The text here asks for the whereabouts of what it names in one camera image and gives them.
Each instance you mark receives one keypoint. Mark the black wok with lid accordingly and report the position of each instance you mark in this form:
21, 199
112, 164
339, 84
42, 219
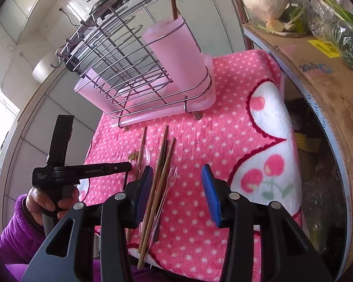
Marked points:
102, 8

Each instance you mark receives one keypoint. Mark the green vegetables in bags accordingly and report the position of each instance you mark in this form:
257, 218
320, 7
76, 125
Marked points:
326, 20

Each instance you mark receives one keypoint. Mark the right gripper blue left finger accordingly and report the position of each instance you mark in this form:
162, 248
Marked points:
67, 252

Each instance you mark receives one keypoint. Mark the gold metal spoon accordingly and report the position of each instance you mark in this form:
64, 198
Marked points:
133, 156

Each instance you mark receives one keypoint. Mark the wooden chopstick short dark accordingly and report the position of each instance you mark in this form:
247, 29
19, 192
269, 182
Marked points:
165, 151

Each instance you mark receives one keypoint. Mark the pink plastic drip tray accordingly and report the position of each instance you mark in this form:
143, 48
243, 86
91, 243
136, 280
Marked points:
159, 99

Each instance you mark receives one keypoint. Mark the clear plastic spoon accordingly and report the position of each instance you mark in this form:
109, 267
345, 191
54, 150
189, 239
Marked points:
143, 160

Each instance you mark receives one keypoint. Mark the cardboard covered shelf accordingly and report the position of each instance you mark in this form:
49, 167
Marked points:
327, 85

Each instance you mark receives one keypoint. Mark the chrome wire utensil rack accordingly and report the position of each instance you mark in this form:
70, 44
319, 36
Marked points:
115, 50

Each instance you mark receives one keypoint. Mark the pink utensil cup right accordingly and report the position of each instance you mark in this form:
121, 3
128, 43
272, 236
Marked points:
174, 46

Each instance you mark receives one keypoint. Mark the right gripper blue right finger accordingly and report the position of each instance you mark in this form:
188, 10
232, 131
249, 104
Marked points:
286, 252

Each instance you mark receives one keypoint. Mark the purple fleece sleeve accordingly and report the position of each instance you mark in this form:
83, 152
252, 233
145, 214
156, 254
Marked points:
23, 236

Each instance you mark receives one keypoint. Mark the person's left hand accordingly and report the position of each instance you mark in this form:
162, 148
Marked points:
37, 201

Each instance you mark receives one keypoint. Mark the wooden chopstick tall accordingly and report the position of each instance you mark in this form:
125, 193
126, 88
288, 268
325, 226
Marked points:
153, 190

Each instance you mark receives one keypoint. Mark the pink polka dot blanket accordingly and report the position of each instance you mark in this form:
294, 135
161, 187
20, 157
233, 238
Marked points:
246, 138

